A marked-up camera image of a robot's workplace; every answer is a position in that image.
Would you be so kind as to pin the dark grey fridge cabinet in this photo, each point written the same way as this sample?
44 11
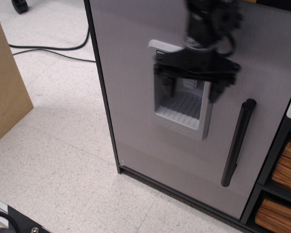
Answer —
271 182

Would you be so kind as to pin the black door handle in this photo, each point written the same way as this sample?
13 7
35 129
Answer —
246 111

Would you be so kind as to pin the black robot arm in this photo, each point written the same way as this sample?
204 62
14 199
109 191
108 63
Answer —
208 44

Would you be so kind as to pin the grey toy fridge door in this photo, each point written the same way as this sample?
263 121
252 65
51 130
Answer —
184 109

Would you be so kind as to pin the brown wooden board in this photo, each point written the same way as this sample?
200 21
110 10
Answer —
15 101

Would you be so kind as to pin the black caster wheel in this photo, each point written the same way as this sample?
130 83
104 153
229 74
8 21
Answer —
20 6

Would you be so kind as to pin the upper woven storage basket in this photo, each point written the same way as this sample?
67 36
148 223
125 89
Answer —
282 172

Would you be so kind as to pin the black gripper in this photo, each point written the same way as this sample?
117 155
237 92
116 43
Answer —
188 64

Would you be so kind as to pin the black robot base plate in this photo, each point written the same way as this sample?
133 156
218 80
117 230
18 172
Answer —
19 223

